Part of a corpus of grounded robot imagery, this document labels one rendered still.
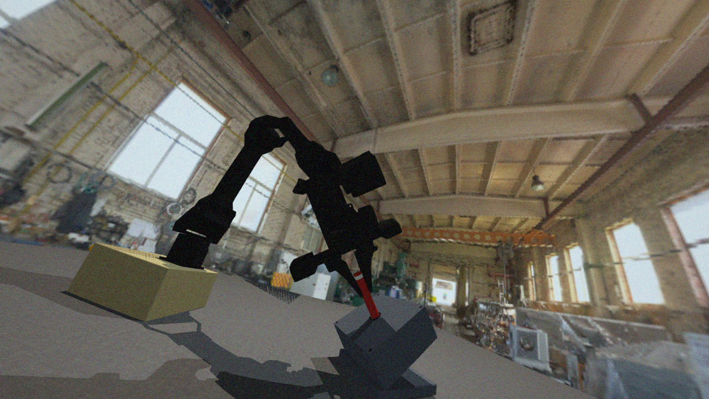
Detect blue-grey sloped panel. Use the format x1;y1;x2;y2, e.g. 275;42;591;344
333;293;437;399

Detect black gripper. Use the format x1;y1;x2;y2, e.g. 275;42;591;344
289;202;402;298

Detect red cylinder with grey band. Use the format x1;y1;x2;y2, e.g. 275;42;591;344
353;271;379;319

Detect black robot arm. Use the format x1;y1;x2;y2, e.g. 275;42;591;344
159;115;386;270

